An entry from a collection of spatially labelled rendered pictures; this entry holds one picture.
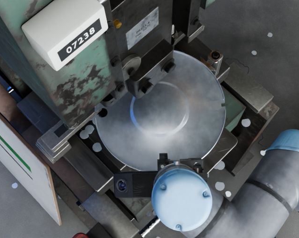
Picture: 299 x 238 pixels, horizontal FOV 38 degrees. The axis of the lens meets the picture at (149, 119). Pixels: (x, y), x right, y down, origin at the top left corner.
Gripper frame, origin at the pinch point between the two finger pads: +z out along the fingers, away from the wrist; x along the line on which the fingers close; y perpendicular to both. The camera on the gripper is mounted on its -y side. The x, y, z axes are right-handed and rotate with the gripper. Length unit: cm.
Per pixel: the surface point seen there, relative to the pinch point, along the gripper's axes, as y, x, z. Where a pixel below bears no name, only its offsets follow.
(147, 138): -2.8, 7.1, 3.9
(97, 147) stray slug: -14.8, 5.0, 11.1
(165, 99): 1.3, 15.3, 5.8
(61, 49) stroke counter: -9, 17, -50
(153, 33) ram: -0.9, 25.7, -15.0
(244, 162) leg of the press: 33, -6, 79
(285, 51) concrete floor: 56, 40, 98
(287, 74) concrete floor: 56, 30, 94
